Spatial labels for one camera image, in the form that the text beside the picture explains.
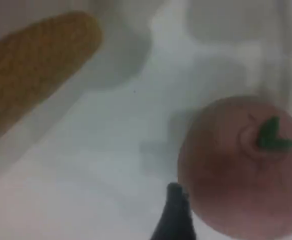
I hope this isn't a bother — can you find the pink peach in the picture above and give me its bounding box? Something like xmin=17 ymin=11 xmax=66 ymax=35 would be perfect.
xmin=176 ymin=95 xmax=292 ymax=236

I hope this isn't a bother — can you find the brown burlap bag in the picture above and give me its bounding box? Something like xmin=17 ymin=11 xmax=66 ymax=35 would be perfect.
xmin=0 ymin=10 xmax=103 ymax=151

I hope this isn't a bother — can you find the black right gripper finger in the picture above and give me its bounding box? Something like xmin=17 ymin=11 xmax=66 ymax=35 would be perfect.
xmin=149 ymin=182 xmax=197 ymax=240

